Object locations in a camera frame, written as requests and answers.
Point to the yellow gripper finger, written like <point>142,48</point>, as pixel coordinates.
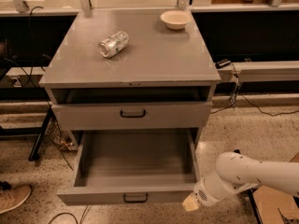
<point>191,203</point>

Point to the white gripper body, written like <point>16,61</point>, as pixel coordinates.
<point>202,192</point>

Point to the grey drawer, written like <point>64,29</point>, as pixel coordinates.
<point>133,166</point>
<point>132,116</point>

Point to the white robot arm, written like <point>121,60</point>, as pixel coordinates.
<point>235,173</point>

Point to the grey top drawer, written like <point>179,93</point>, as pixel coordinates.
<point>132,116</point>

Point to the grey drawer cabinet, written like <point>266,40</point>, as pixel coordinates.
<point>157,66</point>

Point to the cardboard box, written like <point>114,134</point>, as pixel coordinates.
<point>277,199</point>

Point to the black power adapter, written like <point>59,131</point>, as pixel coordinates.
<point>223,63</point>

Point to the black table leg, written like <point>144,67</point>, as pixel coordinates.
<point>34,156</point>

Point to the white paper bowl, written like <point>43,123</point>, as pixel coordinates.
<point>175,19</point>

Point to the tan sneaker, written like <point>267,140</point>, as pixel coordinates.
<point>12,198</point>

